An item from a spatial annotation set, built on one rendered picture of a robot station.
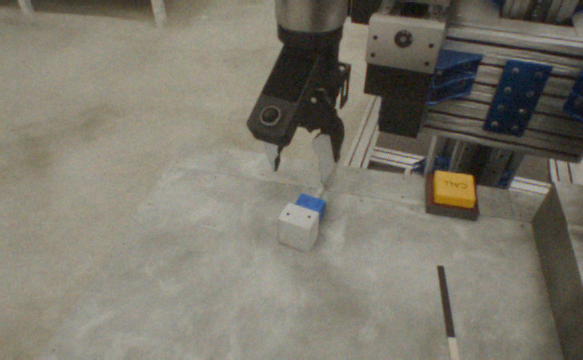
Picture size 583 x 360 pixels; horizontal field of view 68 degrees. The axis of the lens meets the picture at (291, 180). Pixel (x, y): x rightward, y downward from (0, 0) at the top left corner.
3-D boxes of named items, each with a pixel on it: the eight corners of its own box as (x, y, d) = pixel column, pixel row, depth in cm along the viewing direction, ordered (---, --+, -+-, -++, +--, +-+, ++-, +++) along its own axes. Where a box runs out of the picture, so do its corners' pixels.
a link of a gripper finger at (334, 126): (351, 156, 53) (336, 92, 48) (347, 164, 52) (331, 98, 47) (317, 156, 55) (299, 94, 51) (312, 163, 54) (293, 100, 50)
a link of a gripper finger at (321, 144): (359, 167, 59) (345, 108, 54) (345, 194, 55) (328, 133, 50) (339, 166, 61) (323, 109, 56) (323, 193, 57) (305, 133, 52)
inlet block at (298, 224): (312, 188, 74) (313, 164, 71) (339, 197, 73) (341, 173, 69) (278, 242, 66) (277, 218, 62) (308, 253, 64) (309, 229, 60)
